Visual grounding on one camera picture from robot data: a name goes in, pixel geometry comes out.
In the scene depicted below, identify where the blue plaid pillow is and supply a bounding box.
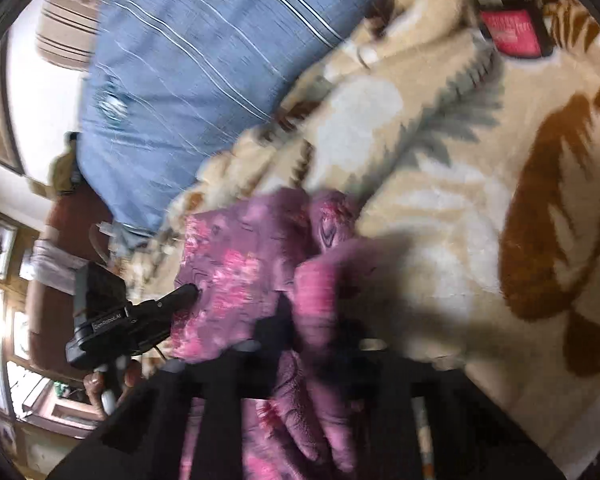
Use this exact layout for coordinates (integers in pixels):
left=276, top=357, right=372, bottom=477
left=77, top=0, right=397, bottom=252

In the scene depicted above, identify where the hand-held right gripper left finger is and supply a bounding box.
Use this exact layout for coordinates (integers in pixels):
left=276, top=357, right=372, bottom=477
left=45, top=305, right=293, bottom=480

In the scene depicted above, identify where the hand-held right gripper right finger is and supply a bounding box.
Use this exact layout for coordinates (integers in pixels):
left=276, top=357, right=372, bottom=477
left=330, top=332, right=567, bottom=480

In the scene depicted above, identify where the purple floral garment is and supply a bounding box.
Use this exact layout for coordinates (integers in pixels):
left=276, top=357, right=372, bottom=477
left=171, top=186, right=377, bottom=480

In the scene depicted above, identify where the person's left hand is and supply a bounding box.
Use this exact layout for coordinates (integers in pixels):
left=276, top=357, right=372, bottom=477
left=82, top=354, right=144, bottom=422

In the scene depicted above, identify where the brown striped pillow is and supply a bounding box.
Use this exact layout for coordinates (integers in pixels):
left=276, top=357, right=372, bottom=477
left=35, top=0, right=137, bottom=69

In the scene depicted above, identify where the black device with red panel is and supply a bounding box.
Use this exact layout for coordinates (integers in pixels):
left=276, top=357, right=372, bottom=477
left=476, top=0, right=556, bottom=62

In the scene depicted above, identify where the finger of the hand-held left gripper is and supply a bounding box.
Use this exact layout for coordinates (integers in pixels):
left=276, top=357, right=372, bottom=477
left=149, top=283, right=202, bottom=322

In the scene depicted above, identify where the wooden panelled cabinet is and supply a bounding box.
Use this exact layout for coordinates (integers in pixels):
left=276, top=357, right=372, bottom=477
left=0, top=205, right=103, bottom=461

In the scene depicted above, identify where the beige floral blanket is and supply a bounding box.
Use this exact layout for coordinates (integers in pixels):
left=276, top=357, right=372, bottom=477
left=130, top=0, right=600, bottom=480

